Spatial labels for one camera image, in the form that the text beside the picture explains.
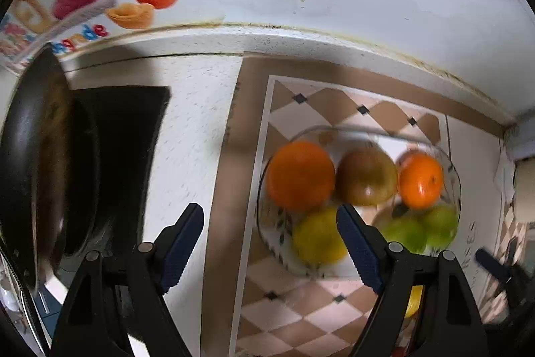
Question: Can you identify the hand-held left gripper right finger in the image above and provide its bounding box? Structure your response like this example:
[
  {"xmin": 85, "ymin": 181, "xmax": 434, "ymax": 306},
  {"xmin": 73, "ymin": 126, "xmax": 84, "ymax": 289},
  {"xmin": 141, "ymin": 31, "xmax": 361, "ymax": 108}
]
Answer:
[{"xmin": 336, "ymin": 203, "xmax": 490, "ymax": 357}]

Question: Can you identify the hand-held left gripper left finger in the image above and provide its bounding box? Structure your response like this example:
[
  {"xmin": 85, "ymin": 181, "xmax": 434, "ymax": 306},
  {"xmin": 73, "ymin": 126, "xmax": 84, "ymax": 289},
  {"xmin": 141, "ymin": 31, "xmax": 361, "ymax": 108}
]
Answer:
[{"xmin": 50, "ymin": 203, "xmax": 205, "ymax": 357}]

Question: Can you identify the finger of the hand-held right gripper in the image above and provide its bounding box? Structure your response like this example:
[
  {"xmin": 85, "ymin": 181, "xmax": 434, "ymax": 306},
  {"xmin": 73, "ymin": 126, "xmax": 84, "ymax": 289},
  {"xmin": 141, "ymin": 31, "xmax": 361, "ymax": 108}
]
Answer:
[{"xmin": 475, "ymin": 248, "xmax": 513, "ymax": 285}]

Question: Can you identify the yellow lemon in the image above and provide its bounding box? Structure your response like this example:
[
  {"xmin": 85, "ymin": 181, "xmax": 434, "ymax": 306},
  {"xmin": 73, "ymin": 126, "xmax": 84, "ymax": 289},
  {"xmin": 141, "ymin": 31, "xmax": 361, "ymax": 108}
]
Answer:
[{"xmin": 292, "ymin": 208, "xmax": 349, "ymax": 266}]

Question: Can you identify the clear glass bowl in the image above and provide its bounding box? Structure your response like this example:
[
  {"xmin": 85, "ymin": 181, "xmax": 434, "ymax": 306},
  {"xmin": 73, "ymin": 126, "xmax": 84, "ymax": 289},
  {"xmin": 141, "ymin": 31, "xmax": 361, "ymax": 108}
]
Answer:
[{"xmin": 256, "ymin": 125, "xmax": 462, "ymax": 279}]

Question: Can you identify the green apple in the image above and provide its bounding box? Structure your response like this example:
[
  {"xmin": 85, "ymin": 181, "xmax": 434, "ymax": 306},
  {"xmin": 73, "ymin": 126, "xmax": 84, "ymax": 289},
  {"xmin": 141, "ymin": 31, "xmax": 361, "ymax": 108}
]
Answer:
[
  {"xmin": 421, "ymin": 205, "xmax": 459, "ymax": 247},
  {"xmin": 380, "ymin": 215, "xmax": 428, "ymax": 254}
]

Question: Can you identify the yellow fruit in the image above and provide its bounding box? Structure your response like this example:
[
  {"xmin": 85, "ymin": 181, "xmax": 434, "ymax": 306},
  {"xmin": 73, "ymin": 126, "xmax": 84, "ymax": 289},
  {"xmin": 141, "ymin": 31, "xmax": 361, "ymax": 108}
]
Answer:
[{"xmin": 405, "ymin": 285, "xmax": 424, "ymax": 319}]

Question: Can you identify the brown pear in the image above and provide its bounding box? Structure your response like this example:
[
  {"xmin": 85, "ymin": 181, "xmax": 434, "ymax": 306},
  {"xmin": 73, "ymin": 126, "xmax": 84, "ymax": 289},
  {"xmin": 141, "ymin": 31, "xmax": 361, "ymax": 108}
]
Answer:
[{"xmin": 335, "ymin": 148, "xmax": 398, "ymax": 206}]

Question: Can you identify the checked brown table mat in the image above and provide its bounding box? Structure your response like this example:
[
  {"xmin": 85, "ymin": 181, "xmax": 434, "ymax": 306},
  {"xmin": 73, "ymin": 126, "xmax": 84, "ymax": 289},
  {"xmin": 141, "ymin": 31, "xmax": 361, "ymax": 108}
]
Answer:
[{"xmin": 207, "ymin": 52, "xmax": 508, "ymax": 357}]

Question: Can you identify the small orange tangerine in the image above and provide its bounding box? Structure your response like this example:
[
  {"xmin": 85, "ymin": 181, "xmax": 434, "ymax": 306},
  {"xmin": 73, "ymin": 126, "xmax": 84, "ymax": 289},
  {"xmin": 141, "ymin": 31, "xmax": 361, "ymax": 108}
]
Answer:
[{"xmin": 397, "ymin": 151, "xmax": 444, "ymax": 209}]

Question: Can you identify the large orange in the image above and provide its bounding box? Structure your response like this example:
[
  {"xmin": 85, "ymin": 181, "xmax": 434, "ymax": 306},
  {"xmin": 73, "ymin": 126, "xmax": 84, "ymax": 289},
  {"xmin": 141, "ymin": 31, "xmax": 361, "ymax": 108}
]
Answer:
[{"xmin": 266, "ymin": 140, "xmax": 336, "ymax": 211}]

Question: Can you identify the black stove top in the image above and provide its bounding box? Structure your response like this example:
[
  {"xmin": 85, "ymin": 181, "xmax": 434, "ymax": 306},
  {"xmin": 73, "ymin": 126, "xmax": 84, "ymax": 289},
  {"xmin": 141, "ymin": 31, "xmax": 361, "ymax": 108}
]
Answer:
[{"xmin": 63, "ymin": 86, "xmax": 172, "ymax": 262}]

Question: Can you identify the black frying pan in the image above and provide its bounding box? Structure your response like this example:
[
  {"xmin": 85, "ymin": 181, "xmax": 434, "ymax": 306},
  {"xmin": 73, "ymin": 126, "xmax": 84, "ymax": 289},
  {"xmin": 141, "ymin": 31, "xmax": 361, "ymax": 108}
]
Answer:
[{"xmin": 0, "ymin": 43, "xmax": 102, "ymax": 291}]

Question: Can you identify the gold ingot wall sticker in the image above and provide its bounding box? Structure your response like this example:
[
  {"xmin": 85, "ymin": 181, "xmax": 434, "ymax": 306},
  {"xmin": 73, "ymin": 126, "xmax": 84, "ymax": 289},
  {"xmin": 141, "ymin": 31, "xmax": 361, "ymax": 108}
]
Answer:
[{"xmin": 105, "ymin": 3, "xmax": 156, "ymax": 29}]

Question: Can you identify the colourful letter wall sticker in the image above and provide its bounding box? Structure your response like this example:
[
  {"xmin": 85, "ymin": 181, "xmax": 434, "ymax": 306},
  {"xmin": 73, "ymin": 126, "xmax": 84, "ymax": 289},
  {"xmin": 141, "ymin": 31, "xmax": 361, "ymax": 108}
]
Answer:
[{"xmin": 0, "ymin": 0, "xmax": 118, "ymax": 70}]

